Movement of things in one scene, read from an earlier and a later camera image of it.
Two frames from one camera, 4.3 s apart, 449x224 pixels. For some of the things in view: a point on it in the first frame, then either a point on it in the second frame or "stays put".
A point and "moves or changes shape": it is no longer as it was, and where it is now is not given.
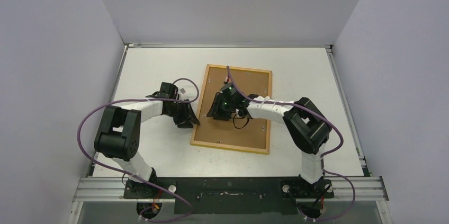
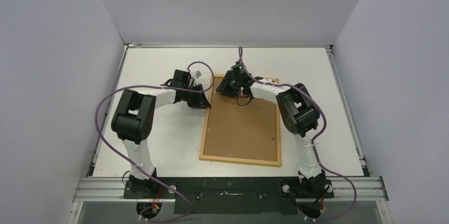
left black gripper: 183,121 to 200,101
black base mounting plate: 231,195 stays put
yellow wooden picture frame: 224,147 to 250,133
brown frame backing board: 254,133 moves or changes shape
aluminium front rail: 114,189 stays put
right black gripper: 218,109 to 226,86
